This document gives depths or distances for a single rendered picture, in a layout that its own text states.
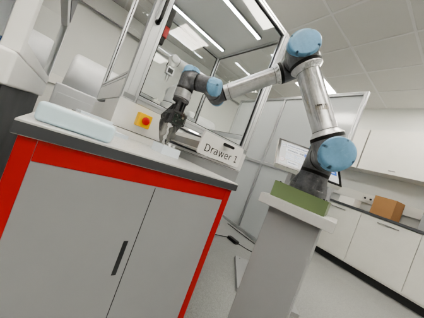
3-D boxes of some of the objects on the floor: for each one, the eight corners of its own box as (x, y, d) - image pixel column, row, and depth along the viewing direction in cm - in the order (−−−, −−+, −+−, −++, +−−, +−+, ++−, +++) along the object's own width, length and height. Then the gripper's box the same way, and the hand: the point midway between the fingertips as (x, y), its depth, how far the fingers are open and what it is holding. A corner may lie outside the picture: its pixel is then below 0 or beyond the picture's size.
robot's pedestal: (281, 376, 88) (340, 220, 88) (258, 440, 64) (340, 224, 64) (228, 324, 106) (277, 194, 106) (194, 359, 81) (258, 190, 81)
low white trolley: (167, 371, 74) (238, 184, 74) (-138, 517, 34) (14, 117, 34) (128, 269, 119) (172, 153, 119) (-24, 282, 79) (42, 108, 79)
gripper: (176, 93, 81) (158, 141, 81) (195, 105, 87) (178, 149, 87) (168, 94, 88) (151, 139, 88) (186, 105, 94) (170, 146, 94)
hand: (163, 140), depth 90 cm, fingers closed
